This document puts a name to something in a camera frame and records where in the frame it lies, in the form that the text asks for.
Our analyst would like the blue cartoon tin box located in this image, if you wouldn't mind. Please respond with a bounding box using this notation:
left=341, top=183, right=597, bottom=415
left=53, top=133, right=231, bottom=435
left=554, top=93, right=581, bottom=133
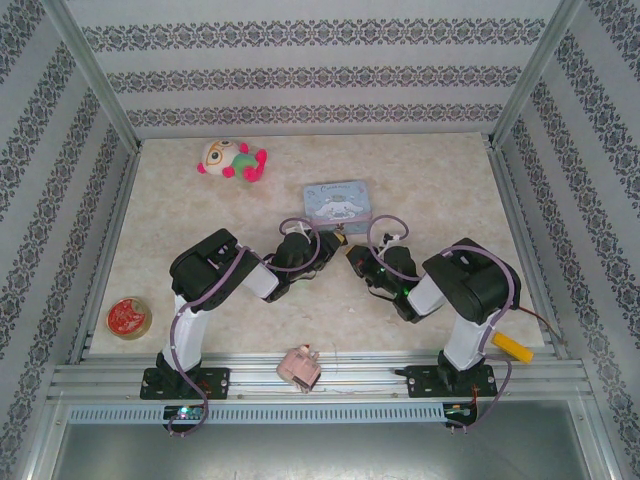
left=302, top=181, right=374, bottom=237

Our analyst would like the small pink toy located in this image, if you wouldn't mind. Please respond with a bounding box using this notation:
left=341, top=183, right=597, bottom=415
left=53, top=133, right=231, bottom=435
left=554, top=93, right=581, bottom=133
left=276, top=343, right=321, bottom=394

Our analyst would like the plush doll with glasses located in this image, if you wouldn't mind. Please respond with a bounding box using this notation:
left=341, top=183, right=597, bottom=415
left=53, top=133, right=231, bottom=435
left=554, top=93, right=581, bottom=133
left=195, top=138, right=269, bottom=184

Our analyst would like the yellow rectangular block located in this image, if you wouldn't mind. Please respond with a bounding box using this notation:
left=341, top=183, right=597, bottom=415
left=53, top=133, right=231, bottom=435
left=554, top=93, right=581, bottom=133
left=492, top=332, right=535, bottom=364

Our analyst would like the round red tin can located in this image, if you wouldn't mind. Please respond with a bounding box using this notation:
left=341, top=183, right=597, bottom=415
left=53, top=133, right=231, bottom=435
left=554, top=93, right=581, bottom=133
left=105, top=297, right=153, bottom=341

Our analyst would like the left controller board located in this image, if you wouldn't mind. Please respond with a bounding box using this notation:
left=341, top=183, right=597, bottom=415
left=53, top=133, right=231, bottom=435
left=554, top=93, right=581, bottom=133
left=164, top=405, right=206, bottom=421

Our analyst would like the aluminium enclosure frame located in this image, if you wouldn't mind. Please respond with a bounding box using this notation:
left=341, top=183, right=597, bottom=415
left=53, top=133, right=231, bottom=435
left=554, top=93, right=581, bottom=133
left=29, top=0, right=621, bottom=480

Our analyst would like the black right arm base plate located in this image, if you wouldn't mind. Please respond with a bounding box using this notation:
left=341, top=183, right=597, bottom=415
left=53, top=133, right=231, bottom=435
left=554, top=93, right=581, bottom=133
left=407, top=364, right=497, bottom=400

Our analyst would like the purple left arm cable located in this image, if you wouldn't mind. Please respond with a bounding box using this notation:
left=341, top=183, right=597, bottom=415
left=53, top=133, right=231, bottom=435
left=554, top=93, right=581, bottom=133
left=169, top=217, right=326, bottom=439

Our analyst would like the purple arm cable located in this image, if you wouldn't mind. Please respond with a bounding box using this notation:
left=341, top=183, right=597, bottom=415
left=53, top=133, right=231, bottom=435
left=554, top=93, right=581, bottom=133
left=367, top=214, right=522, bottom=434
left=169, top=217, right=326, bottom=439

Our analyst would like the grey slotted cable duct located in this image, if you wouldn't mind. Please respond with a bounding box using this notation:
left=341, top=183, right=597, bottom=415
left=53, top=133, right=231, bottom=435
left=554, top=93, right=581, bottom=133
left=67, top=404, right=446, bottom=424

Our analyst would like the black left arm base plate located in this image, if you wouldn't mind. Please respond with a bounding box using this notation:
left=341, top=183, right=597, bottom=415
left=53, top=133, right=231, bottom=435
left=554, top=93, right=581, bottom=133
left=142, top=367, right=231, bottom=401

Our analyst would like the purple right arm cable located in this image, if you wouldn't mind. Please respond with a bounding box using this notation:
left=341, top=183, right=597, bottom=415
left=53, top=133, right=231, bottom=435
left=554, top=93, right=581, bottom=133
left=367, top=214, right=522, bottom=434

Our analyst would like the thin red wire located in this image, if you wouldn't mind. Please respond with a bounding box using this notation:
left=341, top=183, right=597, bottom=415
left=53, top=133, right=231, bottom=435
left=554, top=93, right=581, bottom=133
left=517, top=304, right=567, bottom=347

